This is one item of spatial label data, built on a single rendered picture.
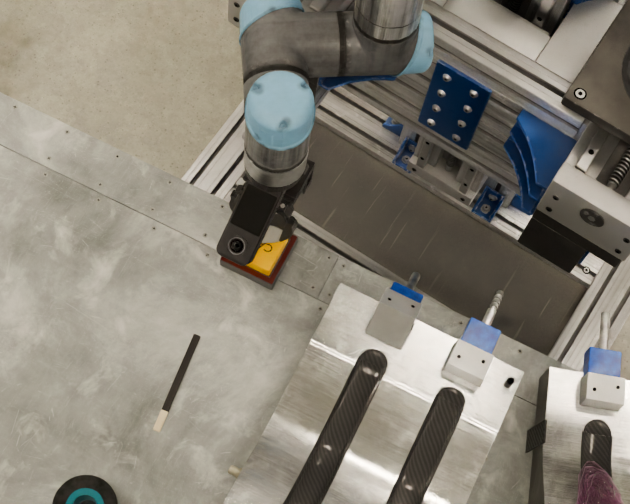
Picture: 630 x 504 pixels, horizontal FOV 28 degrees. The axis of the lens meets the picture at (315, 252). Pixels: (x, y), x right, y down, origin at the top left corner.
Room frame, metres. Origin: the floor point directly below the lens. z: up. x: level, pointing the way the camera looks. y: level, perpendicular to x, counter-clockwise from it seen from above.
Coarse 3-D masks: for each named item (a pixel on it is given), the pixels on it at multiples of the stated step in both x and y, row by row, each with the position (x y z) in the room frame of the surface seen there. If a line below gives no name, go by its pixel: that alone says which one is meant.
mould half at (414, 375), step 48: (336, 336) 0.52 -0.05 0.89; (432, 336) 0.54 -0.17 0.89; (288, 384) 0.44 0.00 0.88; (336, 384) 0.46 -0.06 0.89; (384, 384) 0.47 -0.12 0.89; (432, 384) 0.48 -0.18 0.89; (288, 432) 0.38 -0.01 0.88; (384, 432) 0.41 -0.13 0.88; (480, 432) 0.43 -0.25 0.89; (240, 480) 0.31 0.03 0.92; (288, 480) 0.32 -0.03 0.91; (336, 480) 0.34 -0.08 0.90; (384, 480) 0.35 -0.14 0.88; (432, 480) 0.36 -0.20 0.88
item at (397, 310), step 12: (396, 288) 0.60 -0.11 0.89; (408, 288) 0.60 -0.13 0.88; (384, 300) 0.56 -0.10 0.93; (396, 300) 0.57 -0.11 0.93; (408, 300) 0.57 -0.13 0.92; (420, 300) 0.59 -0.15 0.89; (384, 312) 0.55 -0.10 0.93; (396, 312) 0.55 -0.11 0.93; (408, 312) 0.55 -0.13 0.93; (372, 324) 0.54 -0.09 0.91; (384, 324) 0.54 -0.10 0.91; (396, 324) 0.54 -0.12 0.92; (408, 324) 0.54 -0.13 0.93; (384, 336) 0.53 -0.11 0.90; (396, 336) 0.53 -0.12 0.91
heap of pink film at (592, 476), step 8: (592, 464) 0.43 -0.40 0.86; (584, 472) 0.41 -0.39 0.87; (592, 472) 0.42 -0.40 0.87; (600, 472) 0.42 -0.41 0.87; (584, 480) 0.40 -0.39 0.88; (592, 480) 0.40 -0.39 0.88; (600, 480) 0.41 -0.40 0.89; (608, 480) 0.41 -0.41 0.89; (584, 488) 0.39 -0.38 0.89; (592, 488) 0.39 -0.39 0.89; (600, 488) 0.39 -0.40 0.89; (608, 488) 0.40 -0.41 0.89; (616, 488) 0.40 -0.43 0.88; (584, 496) 0.38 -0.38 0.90; (592, 496) 0.38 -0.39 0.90; (600, 496) 0.38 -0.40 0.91; (608, 496) 0.38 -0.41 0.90; (616, 496) 0.39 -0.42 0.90
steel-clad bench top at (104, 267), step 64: (0, 128) 0.75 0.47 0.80; (64, 128) 0.77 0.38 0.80; (0, 192) 0.65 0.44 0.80; (64, 192) 0.67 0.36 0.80; (128, 192) 0.69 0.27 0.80; (192, 192) 0.71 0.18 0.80; (0, 256) 0.56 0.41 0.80; (64, 256) 0.58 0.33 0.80; (128, 256) 0.60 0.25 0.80; (192, 256) 0.62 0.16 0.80; (320, 256) 0.66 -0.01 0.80; (0, 320) 0.47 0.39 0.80; (64, 320) 0.49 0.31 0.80; (128, 320) 0.51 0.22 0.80; (192, 320) 0.53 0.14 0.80; (256, 320) 0.55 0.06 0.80; (320, 320) 0.57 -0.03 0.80; (448, 320) 0.60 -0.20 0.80; (0, 384) 0.39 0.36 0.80; (64, 384) 0.41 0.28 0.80; (128, 384) 0.42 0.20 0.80; (192, 384) 0.44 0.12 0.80; (256, 384) 0.46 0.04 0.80; (0, 448) 0.31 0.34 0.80; (64, 448) 0.32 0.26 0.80; (128, 448) 0.34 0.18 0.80; (192, 448) 0.36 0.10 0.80; (512, 448) 0.45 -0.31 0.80
